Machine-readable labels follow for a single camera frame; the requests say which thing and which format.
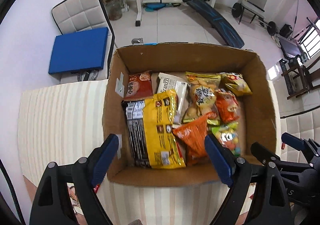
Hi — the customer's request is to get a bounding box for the orange red snack bag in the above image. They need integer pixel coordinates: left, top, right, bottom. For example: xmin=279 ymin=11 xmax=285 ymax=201
xmin=215 ymin=89 xmax=240 ymax=124

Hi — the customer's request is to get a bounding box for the white padded sofa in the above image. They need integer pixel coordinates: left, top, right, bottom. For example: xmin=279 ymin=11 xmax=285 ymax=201
xmin=280 ymin=108 xmax=320 ymax=163

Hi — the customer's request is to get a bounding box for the brown cardboard box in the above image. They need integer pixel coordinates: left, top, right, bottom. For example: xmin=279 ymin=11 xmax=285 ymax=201
xmin=103 ymin=43 xmax=277 ymax=187

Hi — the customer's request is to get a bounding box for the black monitor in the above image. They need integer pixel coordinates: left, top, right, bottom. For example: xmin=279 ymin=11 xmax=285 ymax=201
xmin=276 ymin=35 xmax=302 ymax=59

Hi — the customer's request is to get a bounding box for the black blue sit-up bench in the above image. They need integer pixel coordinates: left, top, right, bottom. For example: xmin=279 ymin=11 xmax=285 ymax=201
xmin=182 ymin=0 xmax=245 ymax=49

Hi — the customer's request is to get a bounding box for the striped cat tablecloth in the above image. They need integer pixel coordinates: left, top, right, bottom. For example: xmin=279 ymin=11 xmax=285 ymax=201
xmin=17 ymin=78 xmax=282 ymax=225

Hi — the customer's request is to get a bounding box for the yellow black snack bag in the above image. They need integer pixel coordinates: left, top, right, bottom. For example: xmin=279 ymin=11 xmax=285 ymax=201
xmin=122 ymin=89 xmax=186 ymax=169

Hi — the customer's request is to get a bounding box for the white padded chair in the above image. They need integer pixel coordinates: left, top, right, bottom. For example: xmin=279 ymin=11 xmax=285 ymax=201
xmin=51 ymin=0 xmax=116 ymax=80

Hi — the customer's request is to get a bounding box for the white cracker packet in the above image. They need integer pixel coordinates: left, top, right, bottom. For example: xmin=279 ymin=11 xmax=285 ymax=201
xmin=156 ymin=72 xmax=189 ymax=125

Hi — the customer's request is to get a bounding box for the blue cushion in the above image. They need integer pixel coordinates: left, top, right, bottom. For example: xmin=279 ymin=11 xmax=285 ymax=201
xmin=48 ymin=27 xmax=108 ymax=75

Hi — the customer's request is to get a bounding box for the yellow chips bag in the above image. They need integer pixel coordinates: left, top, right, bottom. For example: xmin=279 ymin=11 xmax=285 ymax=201
xmin=183 ymin=72 xmax=221 ymax=126

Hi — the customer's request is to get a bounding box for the water jug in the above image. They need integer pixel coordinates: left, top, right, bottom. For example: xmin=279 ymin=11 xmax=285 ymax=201
xmin=106 ymin=0 xmax=123 ymax=21

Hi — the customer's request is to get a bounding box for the colourful candy ball bag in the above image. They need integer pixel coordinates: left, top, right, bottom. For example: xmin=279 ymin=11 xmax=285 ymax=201
xmin=211 ymin=122 xmax=241 ymax=156

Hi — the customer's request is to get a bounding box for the dark red snack packet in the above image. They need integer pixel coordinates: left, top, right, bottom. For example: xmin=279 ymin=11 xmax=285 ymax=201
xmin=124 ymin=71 xmax=153 ymax=101

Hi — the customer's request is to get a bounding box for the dark wooden chair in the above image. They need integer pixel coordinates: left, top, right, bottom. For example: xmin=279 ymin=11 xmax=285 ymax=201
xmin=279 ymin=53 xmax=319 ymax=100

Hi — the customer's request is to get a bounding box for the yellow green snack bag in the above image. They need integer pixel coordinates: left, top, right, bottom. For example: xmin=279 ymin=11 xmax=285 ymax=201
xmin=221 ymin=73 xmax=252 ymax=96

